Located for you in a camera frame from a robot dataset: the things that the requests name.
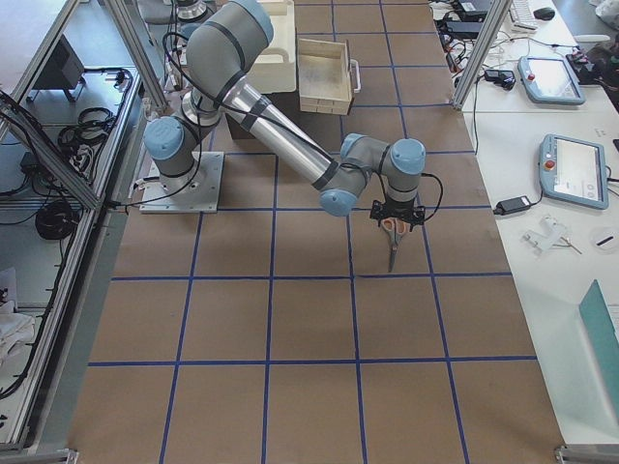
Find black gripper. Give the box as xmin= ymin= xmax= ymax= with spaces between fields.
xmin=369 ymin=199 xmax=426 ymax=228

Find orange grey scissors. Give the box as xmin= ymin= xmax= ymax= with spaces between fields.
xmin=380 ymin=217 xmax=409 ymax=273

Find light wooden drawer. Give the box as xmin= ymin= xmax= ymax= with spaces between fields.
xmin=297 ymin=39 xmax=362 ymax=115

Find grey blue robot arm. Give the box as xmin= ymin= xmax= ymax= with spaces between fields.
xmin=172 ymin=0 xmax=217 ymax=23
xmin=144 ymin=1 xmax=426 ymax=226

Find black power adapter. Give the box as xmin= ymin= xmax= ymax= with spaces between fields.
xmin=493 ymin=195 xmax=532 ymax=216

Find near teach pendant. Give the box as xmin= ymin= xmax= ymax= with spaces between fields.
xmin=539 ymin=134 xmax=608 ymax=210

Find teach pendant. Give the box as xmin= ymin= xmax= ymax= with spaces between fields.
xmin=517 ymin=56 xmax=586 ymax=105
xmin=539 ymin=134 xmax=608 ymax=210

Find far teach pendant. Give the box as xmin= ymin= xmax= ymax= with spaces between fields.
xmin=517 ymin=56 xmax=586 ymax=105

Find cream plastic tray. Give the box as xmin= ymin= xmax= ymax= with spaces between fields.
xmin=216 ymin=0 xmax=297 ymax=96

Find teal laptop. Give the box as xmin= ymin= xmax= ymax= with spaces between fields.
xmin=579 ymin=279 xmax=618 ymax=362

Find black computer mouse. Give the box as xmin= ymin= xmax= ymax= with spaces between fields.
xmin=533 ymin=7 xmax=556 ymax=21

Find clear plastic bracket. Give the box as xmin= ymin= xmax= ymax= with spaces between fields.
xmin=522 ymin=215 xmax=572 ymax=255

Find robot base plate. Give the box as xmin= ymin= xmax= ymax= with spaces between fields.
xmin=139 ymin=151 xmax=224 ymax=214

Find aluminium frame post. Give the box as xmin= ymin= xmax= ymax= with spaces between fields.
xmin=452 ymin=0 xmax=511 ymax=110

